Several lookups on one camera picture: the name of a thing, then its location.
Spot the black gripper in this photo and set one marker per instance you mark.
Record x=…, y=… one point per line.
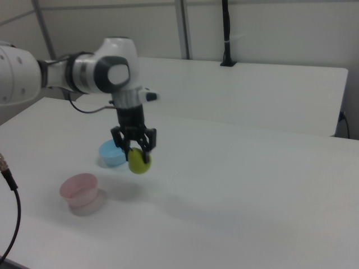
x=131, y=120

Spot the green pear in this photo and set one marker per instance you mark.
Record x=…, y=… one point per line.
x=137, y=164

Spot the white table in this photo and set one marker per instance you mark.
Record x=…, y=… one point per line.
x=252, y=92

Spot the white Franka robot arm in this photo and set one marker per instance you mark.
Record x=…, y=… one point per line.
x=84, y=73

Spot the pink plastic bowl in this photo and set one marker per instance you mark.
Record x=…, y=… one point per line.
x=80, y=190

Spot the black pole with base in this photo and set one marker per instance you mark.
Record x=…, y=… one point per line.
x=226, y=30

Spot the grey wall frame post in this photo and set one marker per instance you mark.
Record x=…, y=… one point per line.
x=46, y=30
x=183, y=28

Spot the light blue plastic bowl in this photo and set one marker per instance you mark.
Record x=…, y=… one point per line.
x=110, y=158

